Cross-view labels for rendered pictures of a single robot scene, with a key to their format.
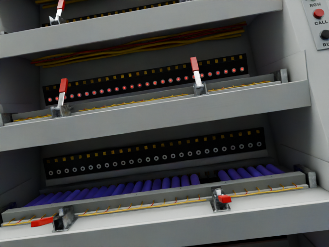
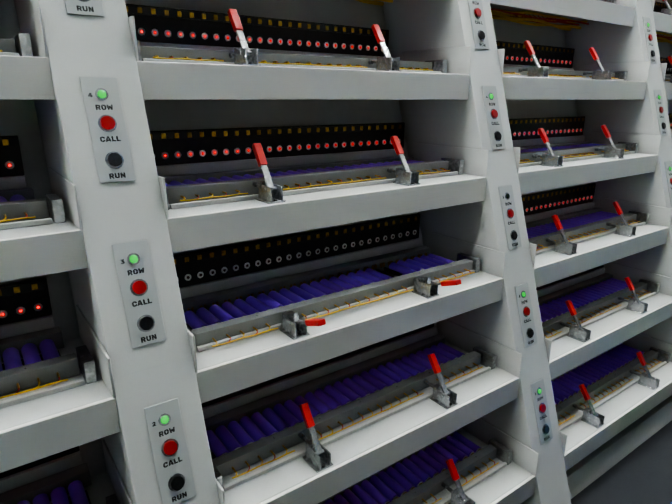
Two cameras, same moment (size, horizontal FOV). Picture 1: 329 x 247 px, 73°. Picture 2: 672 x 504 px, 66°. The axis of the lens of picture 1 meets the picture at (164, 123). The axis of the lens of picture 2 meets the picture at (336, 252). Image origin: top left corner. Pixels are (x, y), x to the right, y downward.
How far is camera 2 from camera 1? 63 cm
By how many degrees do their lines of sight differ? 40
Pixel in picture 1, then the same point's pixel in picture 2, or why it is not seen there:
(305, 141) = (470, 231)
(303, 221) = (480, 298)
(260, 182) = (445, 270)
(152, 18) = (366, 83)
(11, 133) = (223, 222)
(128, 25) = (341, 86)
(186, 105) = (404, 195)
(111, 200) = (326, 301)
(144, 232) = (380, 323)
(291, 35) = (473, 129)
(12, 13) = not seen: outside the picture
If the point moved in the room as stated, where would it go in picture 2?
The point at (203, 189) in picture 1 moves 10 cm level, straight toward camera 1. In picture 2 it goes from (406, 281) to (445, 280)
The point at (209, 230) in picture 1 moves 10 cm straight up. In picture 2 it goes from (425, 314) to (415, 256)
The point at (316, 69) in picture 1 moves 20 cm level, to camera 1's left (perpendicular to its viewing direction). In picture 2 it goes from (491, 168) to (419, 176)
